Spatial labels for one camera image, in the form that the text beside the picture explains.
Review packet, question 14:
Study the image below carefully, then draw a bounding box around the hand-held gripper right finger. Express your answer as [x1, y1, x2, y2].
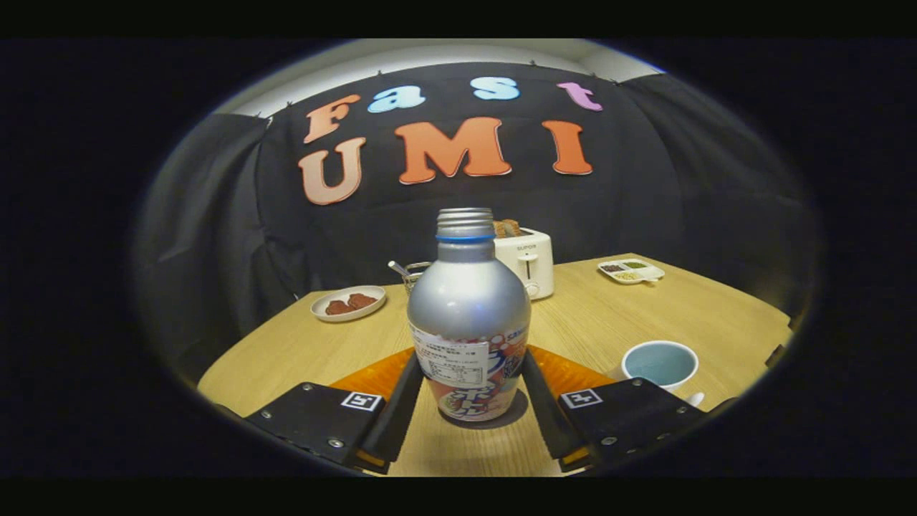
[521, 345, 706, 474]

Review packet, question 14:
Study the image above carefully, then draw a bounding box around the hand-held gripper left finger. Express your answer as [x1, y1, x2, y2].
[244, 347, 425, 475]

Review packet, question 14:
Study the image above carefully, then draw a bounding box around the white cup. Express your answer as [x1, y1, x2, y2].
[620, 340, 706, 408]

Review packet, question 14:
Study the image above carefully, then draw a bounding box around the silver juice bottle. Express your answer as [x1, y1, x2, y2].
[406, 208, 532, 423]

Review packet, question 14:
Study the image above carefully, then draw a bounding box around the small white plate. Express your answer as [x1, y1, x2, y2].
[310, 285, 388, 323]

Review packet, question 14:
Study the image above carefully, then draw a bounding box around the wooden table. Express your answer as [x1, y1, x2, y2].
[197, 252, 794, 477]

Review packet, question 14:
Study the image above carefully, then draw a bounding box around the glass jar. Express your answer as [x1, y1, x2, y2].
[403, 262, 433, 296]

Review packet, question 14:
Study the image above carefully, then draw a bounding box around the white toaster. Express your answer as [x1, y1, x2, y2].
[493, 228, 555, 300]

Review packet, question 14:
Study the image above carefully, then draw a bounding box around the white divided snack tray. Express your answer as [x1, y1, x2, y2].
[597, 258, 666, 285]

